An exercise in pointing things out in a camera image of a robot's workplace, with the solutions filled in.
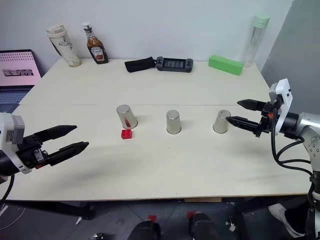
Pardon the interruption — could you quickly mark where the green foam block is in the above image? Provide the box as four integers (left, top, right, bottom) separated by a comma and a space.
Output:
208, 54, 245, 76

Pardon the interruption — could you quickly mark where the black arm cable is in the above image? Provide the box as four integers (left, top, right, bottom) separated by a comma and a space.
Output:
270, 106, 315, 176
0, 174, 15, 201

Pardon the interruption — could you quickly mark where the clear bottle with green lid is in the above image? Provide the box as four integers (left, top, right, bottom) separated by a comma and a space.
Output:
242, 14, 271, 68

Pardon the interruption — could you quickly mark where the black handheld game console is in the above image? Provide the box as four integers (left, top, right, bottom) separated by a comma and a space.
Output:
155, 56, 195, 74

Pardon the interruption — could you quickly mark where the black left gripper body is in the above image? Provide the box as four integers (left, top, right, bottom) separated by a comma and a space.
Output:
16, 135, 51, 170

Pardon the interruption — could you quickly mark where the black fabric pouch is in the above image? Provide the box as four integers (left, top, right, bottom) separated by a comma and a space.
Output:
124, 56, 157, 74

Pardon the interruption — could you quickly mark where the dark rounded robot foot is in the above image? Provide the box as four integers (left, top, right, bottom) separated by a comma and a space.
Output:
187, 211, 221, 240
127, 219, 162, 240

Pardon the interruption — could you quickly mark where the open laptop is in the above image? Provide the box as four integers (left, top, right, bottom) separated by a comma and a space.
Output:
0, 49, 43, 106

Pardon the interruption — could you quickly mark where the steel cup with red reflection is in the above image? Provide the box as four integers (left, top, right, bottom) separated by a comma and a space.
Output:
116, 104, 139, 130

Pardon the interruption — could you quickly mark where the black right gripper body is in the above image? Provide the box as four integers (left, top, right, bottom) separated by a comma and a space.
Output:
255, 99, 281, 139

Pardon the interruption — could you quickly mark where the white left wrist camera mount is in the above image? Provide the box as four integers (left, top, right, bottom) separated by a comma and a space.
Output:
0, 112, 33, 175

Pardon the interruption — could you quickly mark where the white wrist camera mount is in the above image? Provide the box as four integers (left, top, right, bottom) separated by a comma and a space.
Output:
268, 78, 294, 136
0, 112, 33, 175

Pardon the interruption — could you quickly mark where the red toy brick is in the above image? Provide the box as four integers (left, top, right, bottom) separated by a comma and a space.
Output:
120, 128, 134, 141

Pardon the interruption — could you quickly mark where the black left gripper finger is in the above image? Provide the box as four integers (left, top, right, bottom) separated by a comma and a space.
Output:
33, 125, 78, 146
46, 141, 90, 168

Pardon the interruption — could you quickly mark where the ketchup bottle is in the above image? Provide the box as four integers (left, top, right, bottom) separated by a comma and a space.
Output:
81, 21, 110, 65

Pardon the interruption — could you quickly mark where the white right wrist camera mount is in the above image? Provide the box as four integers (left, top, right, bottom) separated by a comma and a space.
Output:
268, 78, 294, 136

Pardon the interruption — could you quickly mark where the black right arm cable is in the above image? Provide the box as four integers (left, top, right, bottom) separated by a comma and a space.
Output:
270, 106, 315, 176

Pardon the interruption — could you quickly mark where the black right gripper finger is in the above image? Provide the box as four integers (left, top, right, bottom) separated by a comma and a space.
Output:
236, 99, 266, 112
226, 116, 262, 134

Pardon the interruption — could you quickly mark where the plain steel cup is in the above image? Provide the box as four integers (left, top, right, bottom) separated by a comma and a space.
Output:
212, 109, 232, 134
166, 109, 182, 135

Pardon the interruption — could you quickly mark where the cream tumbler with lid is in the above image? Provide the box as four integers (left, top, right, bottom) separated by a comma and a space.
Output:
45, 23, 82, 68

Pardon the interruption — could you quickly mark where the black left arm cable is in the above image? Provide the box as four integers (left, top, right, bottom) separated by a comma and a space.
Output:
0, 174, 15, 201

